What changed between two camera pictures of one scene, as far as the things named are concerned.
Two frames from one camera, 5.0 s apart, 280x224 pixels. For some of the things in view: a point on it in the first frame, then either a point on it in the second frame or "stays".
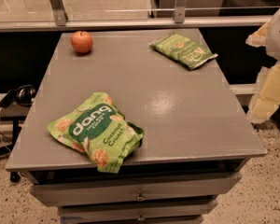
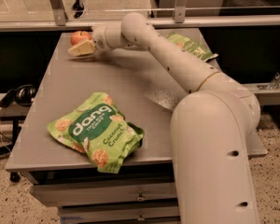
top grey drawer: x=55 y=194 stays
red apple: x=82 y=42 stays
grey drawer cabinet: x=198 y=141 stays
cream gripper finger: x=273 y=91 → x=106 y=35
